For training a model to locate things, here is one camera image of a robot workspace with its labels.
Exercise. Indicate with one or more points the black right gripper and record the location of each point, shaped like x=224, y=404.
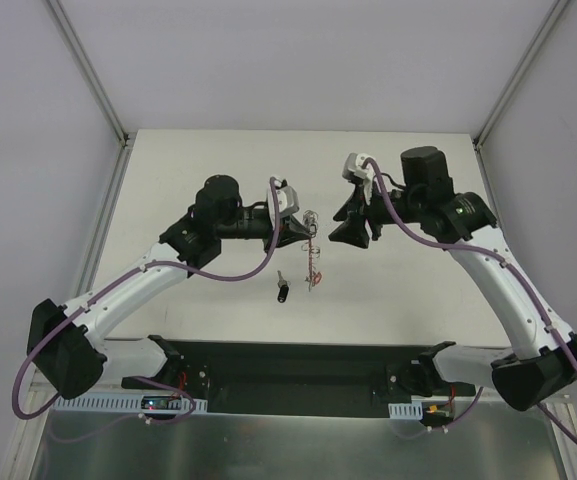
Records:
x=368, y=216

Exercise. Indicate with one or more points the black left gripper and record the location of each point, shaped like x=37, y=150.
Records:
x=278, y=231

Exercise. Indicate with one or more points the red-handled metal key organizer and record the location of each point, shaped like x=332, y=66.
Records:
x=314, y=276

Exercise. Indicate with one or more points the black-headed key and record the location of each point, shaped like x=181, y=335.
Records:
x=283, y=288

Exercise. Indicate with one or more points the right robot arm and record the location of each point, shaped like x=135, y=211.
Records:
x=541, y=359

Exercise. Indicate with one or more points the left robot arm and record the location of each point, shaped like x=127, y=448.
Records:
x=69, y=343

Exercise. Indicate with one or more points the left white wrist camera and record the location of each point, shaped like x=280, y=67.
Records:
x=282, y=199

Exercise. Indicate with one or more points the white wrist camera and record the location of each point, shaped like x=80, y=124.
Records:
x=282, y=199
x=359, y=170

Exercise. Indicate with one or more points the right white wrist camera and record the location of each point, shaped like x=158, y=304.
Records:
x=359, y=170

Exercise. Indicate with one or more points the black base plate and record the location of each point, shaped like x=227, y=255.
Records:
x=346, y=381

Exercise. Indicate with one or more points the right aluminium frame post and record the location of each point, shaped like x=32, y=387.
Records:
x=534, y=48

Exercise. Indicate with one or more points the aluminium frame post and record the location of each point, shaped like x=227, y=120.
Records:
x=534, y=48
x=86, y=69

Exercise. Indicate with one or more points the left aluminium frame post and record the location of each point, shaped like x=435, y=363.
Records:
x=86, y=69

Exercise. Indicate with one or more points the right white cable duct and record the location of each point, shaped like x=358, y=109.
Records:
x=412, y=411

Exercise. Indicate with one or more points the white cable duct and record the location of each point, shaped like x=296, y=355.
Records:
x=130, y=403
x=412, y=411

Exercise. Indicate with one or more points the left white cable duct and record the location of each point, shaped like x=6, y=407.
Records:
x=130, y=403

